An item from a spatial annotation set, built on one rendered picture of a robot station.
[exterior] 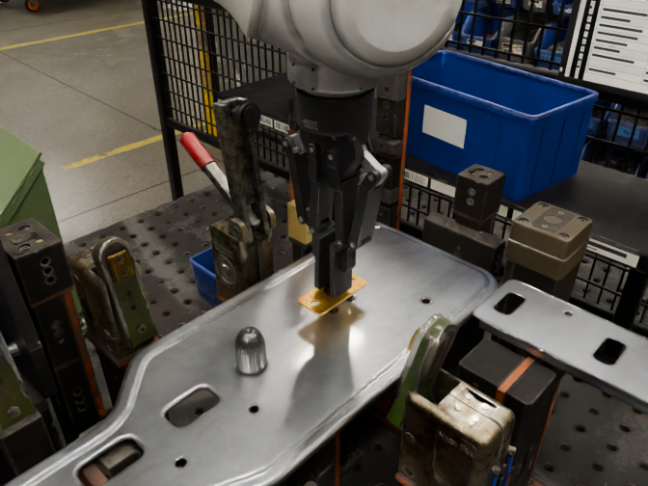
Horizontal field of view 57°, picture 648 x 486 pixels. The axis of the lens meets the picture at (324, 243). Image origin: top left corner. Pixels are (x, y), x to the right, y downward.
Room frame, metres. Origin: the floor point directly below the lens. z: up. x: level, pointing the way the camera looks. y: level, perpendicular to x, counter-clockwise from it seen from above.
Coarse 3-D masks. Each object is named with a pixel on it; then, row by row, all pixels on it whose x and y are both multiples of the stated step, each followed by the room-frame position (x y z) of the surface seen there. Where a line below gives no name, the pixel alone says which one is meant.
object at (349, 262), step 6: (348, 240) 0.53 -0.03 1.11; (366, 240) 0.52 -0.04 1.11; (348, 246) 0.53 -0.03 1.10; (342, 252) 0.53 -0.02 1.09; (348, 252) 0.53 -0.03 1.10; (354, 252) 0.54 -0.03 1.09; (342, 258) 0.53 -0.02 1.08; (348, 258) 0.53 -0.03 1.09; (354, 258) 0.54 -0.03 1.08; (342, 264) 0.53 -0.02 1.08; (348, 264) 0.53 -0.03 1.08; (354, 264) 0.54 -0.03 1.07; (342, 270) 0.53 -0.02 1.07; (348, 270) 0.53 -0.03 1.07
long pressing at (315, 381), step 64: (384, 256) 0.66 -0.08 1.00; (448, 256) 0.66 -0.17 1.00; (192, 320) 0.53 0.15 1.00; (256, 320) 0.53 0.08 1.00; (320, 320) 0.53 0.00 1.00; (384, 320) 0.53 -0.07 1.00; (128, 384) 0.43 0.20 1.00; (192, 384) 0.43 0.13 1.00; (256, 384) 0.43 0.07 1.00; (320, 384) 0.43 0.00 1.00; (384, 384) 0.43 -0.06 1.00; (64, 448) 0.35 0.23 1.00; (192, 448) 0.35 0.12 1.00; (256, 448) 0.35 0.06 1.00; (320, 448) 0.36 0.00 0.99
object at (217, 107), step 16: (224, 112) 0.64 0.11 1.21; (240, 112) 0.63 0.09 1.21; (256, 112) 0.64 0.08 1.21; (224, 128) 0.64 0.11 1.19; (240, 128) 0.66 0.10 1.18; (224, 144) 0.65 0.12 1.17; (240, 144) 0.66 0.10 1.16; (224, 160) 0.65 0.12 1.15; (240, 160) 0.65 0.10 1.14; (256, 160) 0.66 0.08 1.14; (240, 176) 0.64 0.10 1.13; (256, 176) 0.65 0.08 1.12; (240, 192) 0.63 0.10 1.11; (256, 192) 0.65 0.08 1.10; (240, 208) 0.63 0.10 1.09; (256, 208) 0.65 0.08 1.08
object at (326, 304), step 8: (360, 280) 0.57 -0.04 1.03; (328, 288) 0.54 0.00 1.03; (352, 288) 0.56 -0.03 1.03; (360, 288) 0.56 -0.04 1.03; (304, 296) 0.54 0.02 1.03; (312, 296) 0.54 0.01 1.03; (320, 296) 0.54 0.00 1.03; (328, 296) 0.54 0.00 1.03; (344, 296) 0.54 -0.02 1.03; (304, 304) 0.53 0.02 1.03; (320, 304) 0.53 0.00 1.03; (328, 304) 0.53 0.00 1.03; (336, 304) 0.53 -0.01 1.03; (320, 312) 0.51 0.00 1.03
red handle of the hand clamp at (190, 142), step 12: (192, 132) 0.73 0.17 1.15; (192, 144) 0.71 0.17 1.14; (192, 156) 0.71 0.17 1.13; (204, 156) 0.70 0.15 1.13; (204, 168) 0.69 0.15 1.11; (216, 168) 0.69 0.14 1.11; (216, 180) 0.68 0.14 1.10; (228, 192) 0.67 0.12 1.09; (252, 216) 0.65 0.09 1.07; (252, 228) 0.64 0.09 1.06
